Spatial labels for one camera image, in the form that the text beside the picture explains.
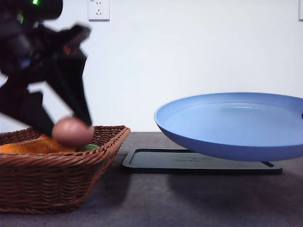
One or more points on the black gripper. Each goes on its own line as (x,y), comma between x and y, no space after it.
(30,52)

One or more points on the brown egg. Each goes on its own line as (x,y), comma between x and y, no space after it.
(72,132)

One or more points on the blue round plate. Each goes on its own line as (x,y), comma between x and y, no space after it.
(244,126)

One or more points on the brown wicker basket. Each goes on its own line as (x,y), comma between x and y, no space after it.
(55,183)

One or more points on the orange toy carrot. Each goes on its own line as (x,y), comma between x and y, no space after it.
(43,136)

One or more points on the yellow toy corn cob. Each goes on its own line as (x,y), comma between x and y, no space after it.
(42,145)

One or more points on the green toy vegetable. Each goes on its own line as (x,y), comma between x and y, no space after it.
(90,146)

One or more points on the dark green rectangular tray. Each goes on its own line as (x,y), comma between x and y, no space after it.
(178,161)

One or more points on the white wall power socket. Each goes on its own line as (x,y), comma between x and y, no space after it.
(99,10)

